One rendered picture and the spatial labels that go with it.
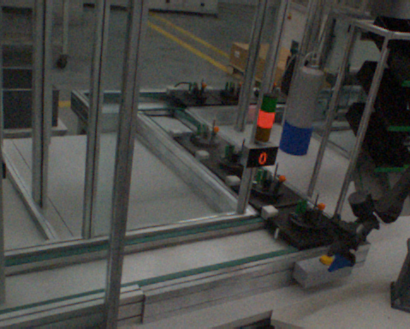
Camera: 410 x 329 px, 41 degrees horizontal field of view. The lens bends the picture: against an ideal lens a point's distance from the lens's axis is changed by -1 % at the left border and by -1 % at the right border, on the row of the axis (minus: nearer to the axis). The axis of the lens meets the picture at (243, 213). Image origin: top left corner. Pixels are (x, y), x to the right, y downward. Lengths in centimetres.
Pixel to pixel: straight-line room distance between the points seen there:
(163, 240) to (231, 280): 28
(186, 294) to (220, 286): 12
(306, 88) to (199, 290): 146
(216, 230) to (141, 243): 28
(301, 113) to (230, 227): 106
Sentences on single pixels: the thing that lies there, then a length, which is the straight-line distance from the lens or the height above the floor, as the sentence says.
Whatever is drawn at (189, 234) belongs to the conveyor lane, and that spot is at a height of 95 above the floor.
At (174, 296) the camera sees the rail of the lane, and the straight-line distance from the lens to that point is 160.
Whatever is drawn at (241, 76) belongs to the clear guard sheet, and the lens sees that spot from 178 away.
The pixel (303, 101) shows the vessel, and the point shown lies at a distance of 284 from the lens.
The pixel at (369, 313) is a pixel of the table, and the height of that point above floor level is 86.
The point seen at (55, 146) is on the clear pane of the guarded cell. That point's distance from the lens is 119.
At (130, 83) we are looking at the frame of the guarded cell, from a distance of 119.
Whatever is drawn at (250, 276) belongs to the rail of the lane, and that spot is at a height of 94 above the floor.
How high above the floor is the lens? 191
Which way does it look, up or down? 28 degrees down
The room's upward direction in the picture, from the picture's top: 12 degrees clockwise
